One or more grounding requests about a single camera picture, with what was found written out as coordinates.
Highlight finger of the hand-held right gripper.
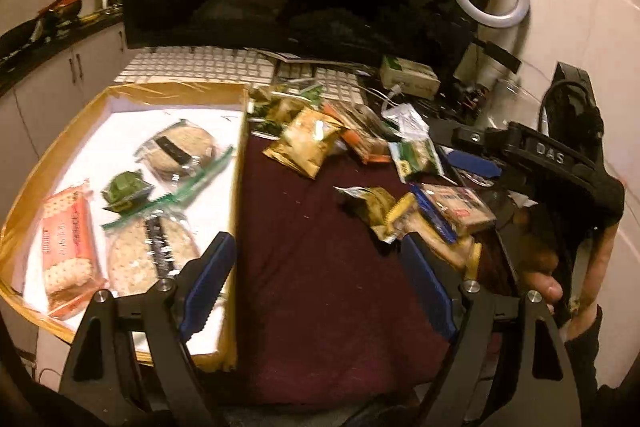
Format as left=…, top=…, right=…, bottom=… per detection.
left=430, top=121, right=506, bottom=148
left=443, top=151, right=503, bottom=180

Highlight large square cracker packet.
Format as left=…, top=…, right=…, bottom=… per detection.
left=410, top=219, right=483, bottom=280

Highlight grey lower cabinets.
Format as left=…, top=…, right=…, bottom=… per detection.
left=0, top=24, right=128, bottom=218

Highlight white keyboard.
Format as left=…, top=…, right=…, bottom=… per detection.
left=115, top=47, right=278, bottom=85

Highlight blue edged cracker packet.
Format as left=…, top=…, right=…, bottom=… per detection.
left=410, top=184, right=498, bottom=238

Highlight olive snack packet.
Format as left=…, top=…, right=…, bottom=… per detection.
left=335, top=186, right=401, bottom=233

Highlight beige keyboard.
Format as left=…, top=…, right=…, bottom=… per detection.
left=275, top=62, right=366, bottom=105

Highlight gold snack packet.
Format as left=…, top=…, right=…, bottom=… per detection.
left=262, top=107, right=346, bottom=180

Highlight cardboard box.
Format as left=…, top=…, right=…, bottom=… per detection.
left=0, top=82, right=251, bottom=370

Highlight round rice cake packet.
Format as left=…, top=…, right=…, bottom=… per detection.
left=102, top=194, right=201, bottom=298
left=135, top=119, right=233, bottom=192

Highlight white green sachet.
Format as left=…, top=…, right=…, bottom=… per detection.
left=382, top=102, right=431, bottom=140

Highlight pot with red lid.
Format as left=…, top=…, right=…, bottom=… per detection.
left=39, top=0, right=86, bottom=20

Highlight dark red cloth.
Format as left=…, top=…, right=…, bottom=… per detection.
left=235, top=132, right=516, bottom=408

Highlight red cracker packet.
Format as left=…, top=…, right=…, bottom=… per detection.
left=40, top=179, right=108, bottom=320

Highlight small green packet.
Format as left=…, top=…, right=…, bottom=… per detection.
left=100, top=171, right=153, bottom=212

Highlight small white box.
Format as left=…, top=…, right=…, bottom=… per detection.
left=379, top=54, right=442, bottom=98

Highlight black frying pan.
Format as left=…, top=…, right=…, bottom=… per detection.
left=0, top=19, right=46, bottom=58

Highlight ring light stand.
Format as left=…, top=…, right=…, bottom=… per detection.
left=452, top=36, right=522, bottom=94

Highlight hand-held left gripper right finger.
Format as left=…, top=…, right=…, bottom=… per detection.
left=400, top=232, right=583, bottom=427

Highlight person's right hand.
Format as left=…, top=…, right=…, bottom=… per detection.
left=514, top=208, right=620, bottom=342

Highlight black kitchen counter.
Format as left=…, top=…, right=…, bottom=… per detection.
left=0, top=7, right=125, bottom=95

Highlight green white snack packet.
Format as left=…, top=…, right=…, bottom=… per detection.
left=387, top=139, right=446, bottom=182

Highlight yellow snack packet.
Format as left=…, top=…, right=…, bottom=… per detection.
left=372, top=194, right=418, bottom=243

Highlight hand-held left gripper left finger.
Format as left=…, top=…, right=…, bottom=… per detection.
left=57, top=231, right=238, bottom=427

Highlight orange snack packet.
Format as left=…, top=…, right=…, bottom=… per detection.
left=322, top=102, right=396, bottom=165

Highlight dark green seaweed packet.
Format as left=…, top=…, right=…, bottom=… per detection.
left=285, top=82, right=326, bottom=108
left=247, top=86, right=287, bottom=136

